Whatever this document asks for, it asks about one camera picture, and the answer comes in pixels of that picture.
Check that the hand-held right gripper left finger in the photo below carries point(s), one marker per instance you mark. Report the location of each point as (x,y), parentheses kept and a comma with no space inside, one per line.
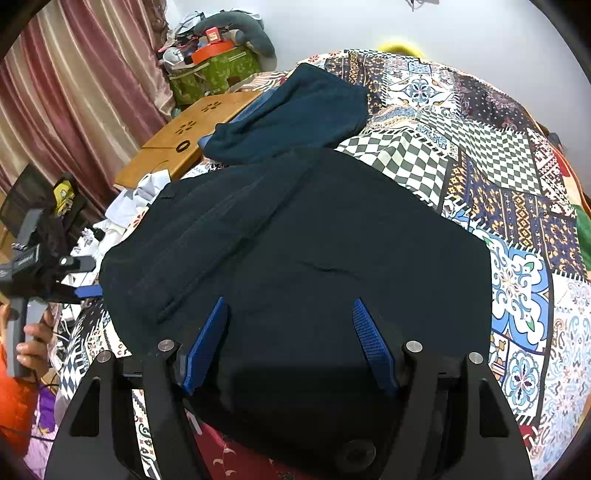
(210,341)

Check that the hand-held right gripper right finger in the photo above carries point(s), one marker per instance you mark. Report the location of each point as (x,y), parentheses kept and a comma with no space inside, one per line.
(374,341)

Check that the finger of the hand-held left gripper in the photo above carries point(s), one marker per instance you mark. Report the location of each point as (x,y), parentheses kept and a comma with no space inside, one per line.
(78,264)
(90,291)

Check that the black pants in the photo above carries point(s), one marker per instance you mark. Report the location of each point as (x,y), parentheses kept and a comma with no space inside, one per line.
(300,258)

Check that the person's orange sleeved left forearm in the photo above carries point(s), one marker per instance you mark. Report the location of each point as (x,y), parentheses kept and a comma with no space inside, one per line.
(16,406)

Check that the person's left hand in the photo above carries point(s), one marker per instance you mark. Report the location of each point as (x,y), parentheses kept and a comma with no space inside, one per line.
(39,344)

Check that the yellow plastic item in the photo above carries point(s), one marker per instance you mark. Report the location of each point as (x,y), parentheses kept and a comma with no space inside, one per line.
(64,196)

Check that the black mesh chair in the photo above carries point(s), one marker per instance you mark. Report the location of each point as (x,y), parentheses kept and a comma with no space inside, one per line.
(23,194)

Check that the white cloth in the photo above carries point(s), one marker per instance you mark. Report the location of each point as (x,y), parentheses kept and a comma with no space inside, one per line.
(138,194)

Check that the purple garment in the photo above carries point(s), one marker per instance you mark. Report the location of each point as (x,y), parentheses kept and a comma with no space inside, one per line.
(44,434)

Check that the wooden lap desk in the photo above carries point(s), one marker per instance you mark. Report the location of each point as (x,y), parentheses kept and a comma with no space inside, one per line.
(198,134)

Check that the striped pink beige curtain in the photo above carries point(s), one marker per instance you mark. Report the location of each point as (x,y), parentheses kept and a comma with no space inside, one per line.
(78,83)

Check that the patchwork printed blanket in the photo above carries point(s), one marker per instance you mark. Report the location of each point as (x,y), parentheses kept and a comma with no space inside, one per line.
(498,184)

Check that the green leaf-print storage box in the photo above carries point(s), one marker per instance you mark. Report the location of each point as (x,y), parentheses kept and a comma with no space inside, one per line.
(212,76)

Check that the blue denim garment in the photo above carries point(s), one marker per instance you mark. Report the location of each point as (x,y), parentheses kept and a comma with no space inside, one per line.
(251,108)

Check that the dark teal garment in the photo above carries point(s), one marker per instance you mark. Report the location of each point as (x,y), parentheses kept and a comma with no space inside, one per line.
(295,115)

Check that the orange round box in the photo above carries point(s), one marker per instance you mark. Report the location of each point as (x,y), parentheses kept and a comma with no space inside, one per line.
(212,51)

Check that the small red box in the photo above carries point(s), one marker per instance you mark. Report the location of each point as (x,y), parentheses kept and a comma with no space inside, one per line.
(213,35)

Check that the grey plush pillow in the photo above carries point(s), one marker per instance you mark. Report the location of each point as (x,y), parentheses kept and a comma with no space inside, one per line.
(256,37)

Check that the yellow foam tube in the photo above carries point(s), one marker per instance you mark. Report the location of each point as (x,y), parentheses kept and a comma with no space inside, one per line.
(399,46)

